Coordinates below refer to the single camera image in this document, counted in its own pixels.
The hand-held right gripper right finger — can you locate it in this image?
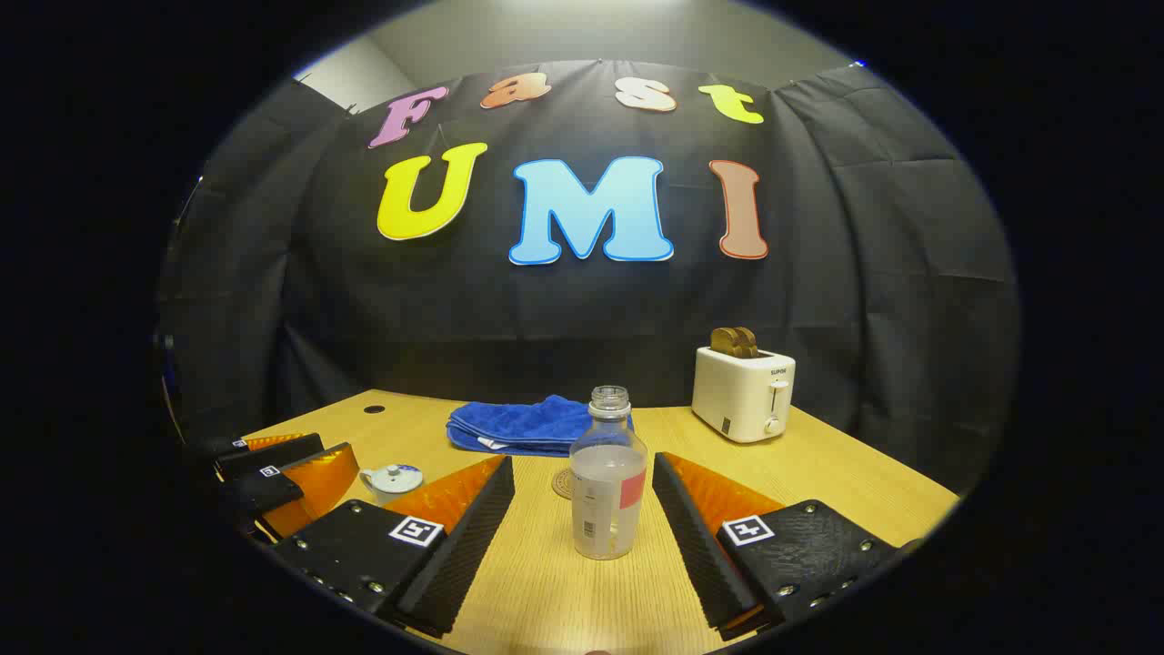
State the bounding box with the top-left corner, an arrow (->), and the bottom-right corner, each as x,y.
652,452 -> 919,642

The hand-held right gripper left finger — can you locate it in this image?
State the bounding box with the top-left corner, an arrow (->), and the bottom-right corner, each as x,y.
273,455 -> 516,638

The clear plastic water bottle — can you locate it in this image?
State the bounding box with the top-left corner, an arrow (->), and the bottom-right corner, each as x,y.
570,386 -> 649,561

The white teacup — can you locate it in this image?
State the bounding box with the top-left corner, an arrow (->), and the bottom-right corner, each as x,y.
359,466 -> 425,507

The blue folded towel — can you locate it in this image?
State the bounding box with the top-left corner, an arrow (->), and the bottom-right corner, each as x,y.
446,395 -> 636,458

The white toaster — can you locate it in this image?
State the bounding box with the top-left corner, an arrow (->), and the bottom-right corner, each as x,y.
691,346 -> 797,444

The black backdrop cloth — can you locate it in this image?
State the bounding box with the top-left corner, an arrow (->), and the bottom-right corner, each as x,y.
155,59 -> 1024,497

